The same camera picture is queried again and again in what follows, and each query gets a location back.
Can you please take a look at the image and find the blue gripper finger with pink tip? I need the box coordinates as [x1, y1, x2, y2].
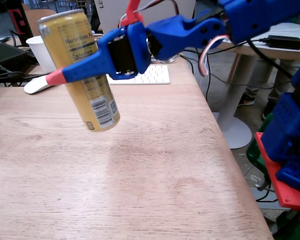
[45, 34, 116, 87]

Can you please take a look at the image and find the blue gripper body black motor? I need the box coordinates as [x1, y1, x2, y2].
[106, 20, 151, 81]

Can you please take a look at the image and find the yellow energy drink can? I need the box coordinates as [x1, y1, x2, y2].
[37, 8, 121, 133]

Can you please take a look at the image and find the white keyboard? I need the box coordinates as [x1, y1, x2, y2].
[106, 64, 171, 86]

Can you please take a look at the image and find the silver round tin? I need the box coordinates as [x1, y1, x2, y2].
[163, 53, 181, 64]

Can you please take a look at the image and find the light grey box with lettering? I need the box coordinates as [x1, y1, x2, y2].
[94, 0, 197, 35]

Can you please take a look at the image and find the white paper cup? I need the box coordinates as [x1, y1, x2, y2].
[25, 35, 57, 74]

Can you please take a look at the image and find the white computer mouse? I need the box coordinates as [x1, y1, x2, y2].
[23, 75, 56, 95]

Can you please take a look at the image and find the wooden chair back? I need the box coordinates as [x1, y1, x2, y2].
[27, 9, 57, 37]

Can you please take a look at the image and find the black laptop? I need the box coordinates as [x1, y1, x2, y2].
[0, 41, 29, 68]

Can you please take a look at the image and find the black sign red letter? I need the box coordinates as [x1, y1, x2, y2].
[5, 0, 35, 47]

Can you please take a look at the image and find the black sneaker orange sole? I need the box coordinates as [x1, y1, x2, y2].
[236, 91, 256, 108]

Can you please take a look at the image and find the black power adapter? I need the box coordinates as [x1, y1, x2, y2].
[258, 34, 300, 51]

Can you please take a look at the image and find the khaki trouser leg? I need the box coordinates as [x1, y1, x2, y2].
[261, 59, 300, 121]

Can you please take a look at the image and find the green table clamp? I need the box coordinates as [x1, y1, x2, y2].
[246, 112, 275, 185]
[273, 207, 300, 240]

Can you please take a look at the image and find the red camera mount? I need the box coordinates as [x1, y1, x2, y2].
[118, 0, 146, 28]

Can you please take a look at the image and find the white red servo cable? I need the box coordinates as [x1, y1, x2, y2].
[198, 34, 231, 78]

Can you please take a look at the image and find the white round pedestal table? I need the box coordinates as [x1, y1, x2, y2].
[213, 22, 300, 151]

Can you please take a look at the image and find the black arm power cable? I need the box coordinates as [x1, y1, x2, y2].
[246, 39, 294, 80]

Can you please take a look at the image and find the red robot base plate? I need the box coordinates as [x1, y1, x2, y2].
[254, 131, 300, 211]

